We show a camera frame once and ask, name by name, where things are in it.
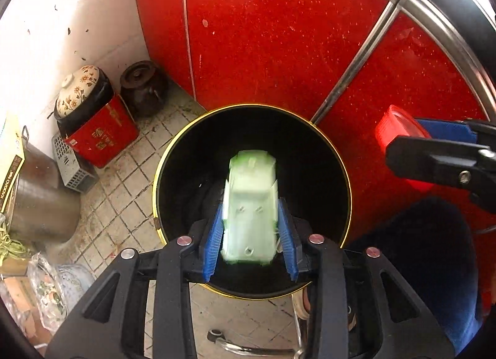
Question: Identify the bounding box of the red plastic lid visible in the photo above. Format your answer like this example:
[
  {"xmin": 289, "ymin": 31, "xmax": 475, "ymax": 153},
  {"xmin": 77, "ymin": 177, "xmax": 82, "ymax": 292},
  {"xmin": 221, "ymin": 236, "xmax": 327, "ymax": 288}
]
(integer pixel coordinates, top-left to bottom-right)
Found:
[{"xmin": 375, "ymin": 105, "xmax": 430, "ymax": 154}]

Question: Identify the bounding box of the black trash bin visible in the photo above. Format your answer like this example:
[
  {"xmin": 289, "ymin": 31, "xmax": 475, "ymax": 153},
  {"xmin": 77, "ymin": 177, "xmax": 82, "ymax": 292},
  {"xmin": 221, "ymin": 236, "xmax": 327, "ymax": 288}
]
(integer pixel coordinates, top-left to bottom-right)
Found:
[{"xmin": 152, "ymin": 102, "xmax": 353, "ymax": 300}]

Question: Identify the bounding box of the floral glass bowl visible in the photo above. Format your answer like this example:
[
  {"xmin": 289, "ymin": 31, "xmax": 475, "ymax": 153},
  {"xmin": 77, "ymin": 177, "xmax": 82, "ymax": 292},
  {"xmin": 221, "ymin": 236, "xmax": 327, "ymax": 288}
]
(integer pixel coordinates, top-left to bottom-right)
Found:
[{"xmin": 27, "ymin": 252, "xmax": 95, "ymax": 334}]

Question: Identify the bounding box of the steel stock pot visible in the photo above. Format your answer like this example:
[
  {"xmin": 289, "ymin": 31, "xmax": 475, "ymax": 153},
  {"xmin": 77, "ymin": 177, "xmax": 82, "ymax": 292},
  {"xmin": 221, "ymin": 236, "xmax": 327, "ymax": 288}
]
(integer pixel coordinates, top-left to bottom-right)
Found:
[{"xmin": 6, "ymin": 128, "xmax": 81, "ymax": 243}]

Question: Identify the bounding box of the red cabinet door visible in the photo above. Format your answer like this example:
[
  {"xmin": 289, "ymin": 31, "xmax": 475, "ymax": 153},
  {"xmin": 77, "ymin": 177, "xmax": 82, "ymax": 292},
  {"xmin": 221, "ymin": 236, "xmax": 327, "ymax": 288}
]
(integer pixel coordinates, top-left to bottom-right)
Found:
[{"xmin": 129, "ymin": 0, "xmax": 496, "ymax": 305}]

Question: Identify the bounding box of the white plastic crate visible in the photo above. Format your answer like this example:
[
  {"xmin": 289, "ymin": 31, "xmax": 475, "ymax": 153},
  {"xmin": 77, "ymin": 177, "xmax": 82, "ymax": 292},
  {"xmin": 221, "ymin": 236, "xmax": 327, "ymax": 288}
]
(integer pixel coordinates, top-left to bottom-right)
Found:
[{"xmin": 51, "ymin": 133, "xmax": 99, "ymax": 193}]

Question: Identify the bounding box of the red tin box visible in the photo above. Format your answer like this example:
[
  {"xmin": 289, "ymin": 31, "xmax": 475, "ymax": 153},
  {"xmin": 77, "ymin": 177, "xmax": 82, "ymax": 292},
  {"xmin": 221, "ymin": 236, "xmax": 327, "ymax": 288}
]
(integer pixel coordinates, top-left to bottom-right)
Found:
[{"xmin": 59, "ymin": 93, "xmax": 139, "ymax": 168}]

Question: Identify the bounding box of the floral lid black pot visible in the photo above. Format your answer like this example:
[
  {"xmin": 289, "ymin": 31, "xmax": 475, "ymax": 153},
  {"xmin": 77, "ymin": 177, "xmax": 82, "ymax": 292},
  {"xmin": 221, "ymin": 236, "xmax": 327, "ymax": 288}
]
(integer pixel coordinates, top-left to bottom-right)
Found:
[{"xmin": 53, "ymin": 65, "xmax": 114, "ymax": 136}]

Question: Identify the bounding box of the dark brown clay jar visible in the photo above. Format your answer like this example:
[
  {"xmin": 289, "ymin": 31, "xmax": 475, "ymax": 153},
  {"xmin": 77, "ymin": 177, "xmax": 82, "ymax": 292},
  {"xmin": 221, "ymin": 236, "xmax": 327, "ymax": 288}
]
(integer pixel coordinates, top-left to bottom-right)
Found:
[{"xmin": 119, "ymin": 61, "xmax": 170, "ymax": 119}]

